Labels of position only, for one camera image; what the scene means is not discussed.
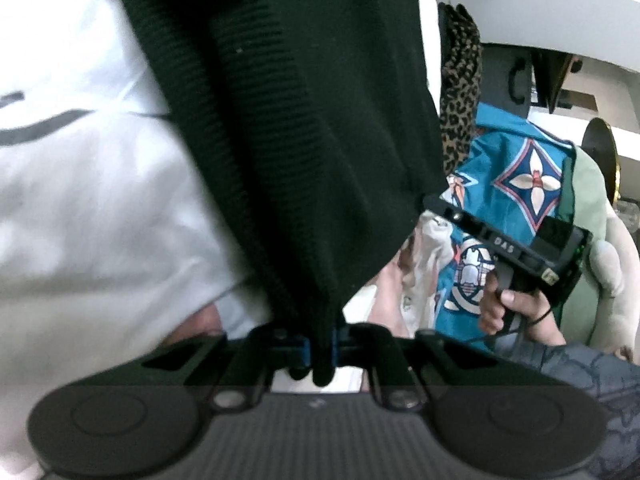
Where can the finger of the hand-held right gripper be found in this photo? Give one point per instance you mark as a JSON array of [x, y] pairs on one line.
[[452, 212]]

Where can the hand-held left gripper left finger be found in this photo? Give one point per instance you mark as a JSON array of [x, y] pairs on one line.
[[303, 352]]

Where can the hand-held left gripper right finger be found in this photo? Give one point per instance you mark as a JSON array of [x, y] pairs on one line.
[[336, 352]]

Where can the black knit floral-lined garment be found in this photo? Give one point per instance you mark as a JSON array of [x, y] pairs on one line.
[[300, 135]]

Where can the person's right hand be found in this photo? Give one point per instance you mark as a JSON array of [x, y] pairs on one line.
[[530, 310]]

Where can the cream printed cloth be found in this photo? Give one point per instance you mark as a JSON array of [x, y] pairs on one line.
[[425, 260]]

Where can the green cloth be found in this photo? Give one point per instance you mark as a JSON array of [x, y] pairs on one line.
[[585, 195]]

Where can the cream plush toy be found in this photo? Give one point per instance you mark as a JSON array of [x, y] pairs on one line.
[[622, 280]]

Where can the teal patterned cloth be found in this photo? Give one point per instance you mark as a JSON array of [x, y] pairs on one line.
[[495, 135]]

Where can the leopard print garment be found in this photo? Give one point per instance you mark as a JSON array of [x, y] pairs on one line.
[[460, 100]]

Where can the black round gold-rimmed stand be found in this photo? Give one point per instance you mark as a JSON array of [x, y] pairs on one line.
[[600, 150]]

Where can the dark grey furniture panel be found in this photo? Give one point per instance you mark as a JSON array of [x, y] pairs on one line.
[[500, 85]]

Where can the white bear print blanket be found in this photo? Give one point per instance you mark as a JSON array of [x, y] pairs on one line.
[[75, 210]]

